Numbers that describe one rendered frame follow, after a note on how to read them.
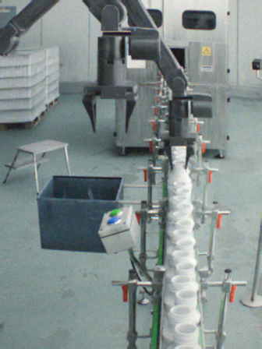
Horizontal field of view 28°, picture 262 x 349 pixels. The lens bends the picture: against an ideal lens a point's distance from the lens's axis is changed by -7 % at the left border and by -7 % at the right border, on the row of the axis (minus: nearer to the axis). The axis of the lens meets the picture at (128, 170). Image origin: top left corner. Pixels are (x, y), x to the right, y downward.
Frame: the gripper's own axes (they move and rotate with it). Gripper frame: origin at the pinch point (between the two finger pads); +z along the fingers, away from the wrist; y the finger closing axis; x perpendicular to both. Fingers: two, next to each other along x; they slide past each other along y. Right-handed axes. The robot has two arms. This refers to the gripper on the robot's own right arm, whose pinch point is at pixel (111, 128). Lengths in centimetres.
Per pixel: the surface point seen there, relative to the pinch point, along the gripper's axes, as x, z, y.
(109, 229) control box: 18.7, 29.2, -2.5
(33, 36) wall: 1060, -1, -291
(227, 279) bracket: -6.2, 30.7, 25.5
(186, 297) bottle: -24.4, 25.1, 15.9
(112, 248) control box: 18.7, 34.4, -1.7
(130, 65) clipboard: 507, 28, -32
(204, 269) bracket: -6.1, 28.1, 20.2
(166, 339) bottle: -33.7, 28.3, 12.6
